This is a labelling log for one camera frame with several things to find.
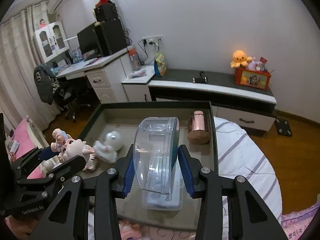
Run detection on black computer tower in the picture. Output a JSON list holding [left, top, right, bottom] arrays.
[[94, 19, 128, 57]]

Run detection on white striped quilt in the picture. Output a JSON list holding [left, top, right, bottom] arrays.
[[87, 116, 283, 240]]

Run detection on blue white package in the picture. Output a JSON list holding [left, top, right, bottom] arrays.
[[71, 49, 82, 63]]

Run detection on pink storage box black rim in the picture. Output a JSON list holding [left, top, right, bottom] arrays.
[[75, 101, 219, 232]]

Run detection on pink printed quilt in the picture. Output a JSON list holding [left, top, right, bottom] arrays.
[[280, 202, 320, 240]]

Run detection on black office chair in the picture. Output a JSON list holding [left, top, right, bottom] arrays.
[[51, 79, 92, 123]]

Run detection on black-topped low cabinet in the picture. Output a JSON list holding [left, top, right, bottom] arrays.
[[149, 69, 277, 133]]

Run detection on pink pig doll figurine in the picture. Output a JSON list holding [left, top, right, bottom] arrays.
[[57, 139, 97, 172]]

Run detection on white nightstand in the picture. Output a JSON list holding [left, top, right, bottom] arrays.
[[122, 65, 157, 103]]

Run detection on white wall socket strip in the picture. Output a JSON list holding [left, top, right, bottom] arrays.
[[142, 35, 164, 44]]

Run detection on purple plush toy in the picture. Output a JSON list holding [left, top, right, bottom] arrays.
[[247, 56, 262, 70]]

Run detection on black bathroom scale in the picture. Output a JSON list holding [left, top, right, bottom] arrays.
[[274, 119, 293, 137]]

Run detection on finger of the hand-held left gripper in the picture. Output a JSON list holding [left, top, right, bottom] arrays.
[[44, 156, 87, 193], [11, 146, 59, 179]]

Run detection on yellow blue snack bag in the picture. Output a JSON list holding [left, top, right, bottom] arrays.
[[154, 52, 167, 77]]

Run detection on white robot figurine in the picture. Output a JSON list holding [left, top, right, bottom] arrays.
[[93, 131, 123, 164]]

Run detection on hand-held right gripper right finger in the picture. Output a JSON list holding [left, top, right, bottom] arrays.
[[177, 144, 288, 240]]

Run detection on clear plastic floss box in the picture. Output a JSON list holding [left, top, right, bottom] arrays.
[[132, 116, 183, 212]]

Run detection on beige curtain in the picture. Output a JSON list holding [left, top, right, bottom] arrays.
[[0, 2, 50, 130]]

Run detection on black computer monitor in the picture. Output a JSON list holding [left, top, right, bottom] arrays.
[[77, 22, 103, 55]]

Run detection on rose gold metal canister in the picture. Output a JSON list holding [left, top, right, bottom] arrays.
[[187, 110, 212, 145]]

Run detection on black metal cylinder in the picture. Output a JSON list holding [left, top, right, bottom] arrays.
[[192, 72, 208, 83]]

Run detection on black speaker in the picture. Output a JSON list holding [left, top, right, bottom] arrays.
[[94, 2, 118, 22]]

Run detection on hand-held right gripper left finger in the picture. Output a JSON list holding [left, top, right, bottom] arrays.
[[37, 144, 135, 240]]

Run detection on person's left hand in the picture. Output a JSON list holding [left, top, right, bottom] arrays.
[[2, 215, 42, 240]]

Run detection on orange octopus plush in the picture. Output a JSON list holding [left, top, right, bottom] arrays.
[[230, 50, 253, 68]]

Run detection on black power cables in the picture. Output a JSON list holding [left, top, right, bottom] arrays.
[[137, 40, 148, 64]]

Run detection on water bottle orange cap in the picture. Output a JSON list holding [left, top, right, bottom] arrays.
[[128, 49, 142, 72]]

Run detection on white desk with drawers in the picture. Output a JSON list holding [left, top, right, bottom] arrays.
[[55, 46, 135, 104]]

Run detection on dark printed jacket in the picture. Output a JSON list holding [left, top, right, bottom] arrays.
[[34, 64, 62, 104]]

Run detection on white glass-door cabinet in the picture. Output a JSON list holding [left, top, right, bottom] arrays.
[[34, 21, 70, 64]]

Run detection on orange printed storage box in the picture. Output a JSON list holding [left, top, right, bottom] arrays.
[[234, 66, 272, 90]]

